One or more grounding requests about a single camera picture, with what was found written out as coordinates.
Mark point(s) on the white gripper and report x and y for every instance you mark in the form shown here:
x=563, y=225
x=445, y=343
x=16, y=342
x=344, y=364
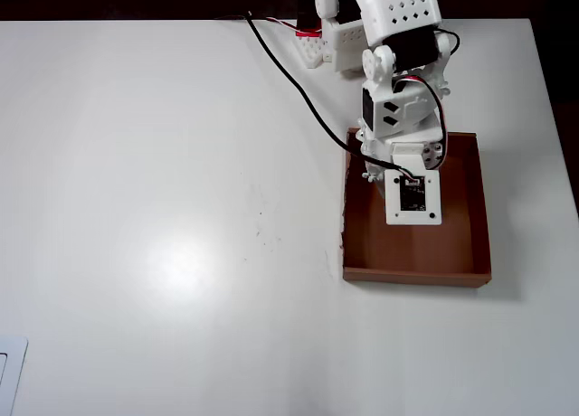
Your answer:
x=433, y=156

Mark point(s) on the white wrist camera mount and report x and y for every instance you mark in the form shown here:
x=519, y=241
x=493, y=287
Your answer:
x=414, y=199

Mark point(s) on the brown cardboard box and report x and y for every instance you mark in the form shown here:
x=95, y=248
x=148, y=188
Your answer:
x=407, y=253

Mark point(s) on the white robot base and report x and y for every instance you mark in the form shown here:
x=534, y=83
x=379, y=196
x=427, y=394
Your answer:
x=312, y=54

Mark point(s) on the black red controller board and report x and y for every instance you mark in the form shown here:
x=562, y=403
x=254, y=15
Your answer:
x=307, y=31

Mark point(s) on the white flat pad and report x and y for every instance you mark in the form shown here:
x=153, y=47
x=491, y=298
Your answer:
x=11, y=371

